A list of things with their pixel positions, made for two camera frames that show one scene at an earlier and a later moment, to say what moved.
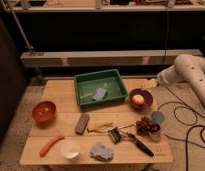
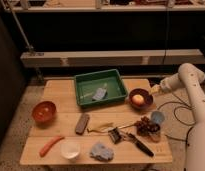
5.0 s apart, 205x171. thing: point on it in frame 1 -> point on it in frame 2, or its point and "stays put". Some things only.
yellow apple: (137, 99) stays put
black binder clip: (115, 135) stays put
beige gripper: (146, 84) -> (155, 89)
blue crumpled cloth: (101, 152) stays put
